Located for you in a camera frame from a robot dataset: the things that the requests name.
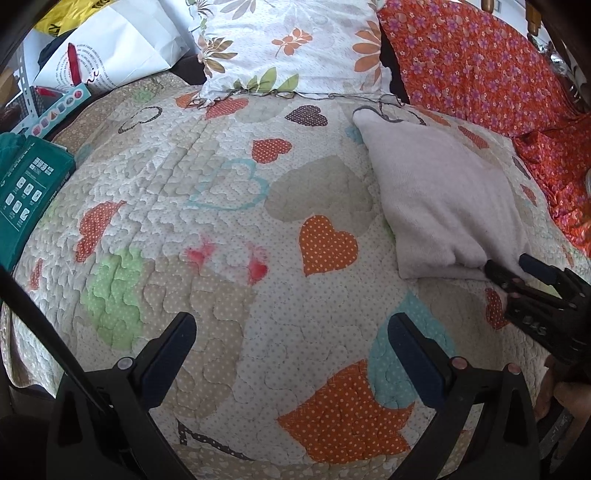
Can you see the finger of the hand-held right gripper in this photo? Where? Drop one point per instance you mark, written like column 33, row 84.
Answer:
column 501, row 277
column 538, row 267

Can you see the perforated metal rail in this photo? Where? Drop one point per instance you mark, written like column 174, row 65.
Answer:
column 23, row 87

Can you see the orange floral bed sheet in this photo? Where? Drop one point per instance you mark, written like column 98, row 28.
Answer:
column 471, row 69

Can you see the person's right hand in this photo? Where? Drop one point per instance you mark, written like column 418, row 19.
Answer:
column 549, row 392

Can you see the white round object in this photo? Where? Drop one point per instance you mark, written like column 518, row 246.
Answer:
column 588, row 182

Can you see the teal cardboard box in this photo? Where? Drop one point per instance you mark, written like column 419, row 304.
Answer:
column 27, row 194

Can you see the white floral pillow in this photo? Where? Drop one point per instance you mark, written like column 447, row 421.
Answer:
column 286, row 46

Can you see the white paper bag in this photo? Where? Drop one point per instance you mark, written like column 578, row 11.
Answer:
column 120, row 46

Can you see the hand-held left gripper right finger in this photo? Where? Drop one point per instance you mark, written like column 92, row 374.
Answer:
column 408, row 339

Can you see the yellow plastic bag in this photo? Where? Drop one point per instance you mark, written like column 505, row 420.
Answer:
column 69, row 11

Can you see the wooden bedpost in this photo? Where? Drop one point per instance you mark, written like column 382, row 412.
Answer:
column 534, row 16

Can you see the colourful shapes box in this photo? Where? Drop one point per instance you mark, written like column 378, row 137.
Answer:
column 60, row 108

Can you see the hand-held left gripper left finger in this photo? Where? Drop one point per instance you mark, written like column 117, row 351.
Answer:
column 184, row 332

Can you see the white towel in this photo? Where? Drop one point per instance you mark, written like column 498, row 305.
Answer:
column 438, row 194

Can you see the heart print quilt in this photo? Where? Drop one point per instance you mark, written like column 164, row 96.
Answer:
column 231, row 230

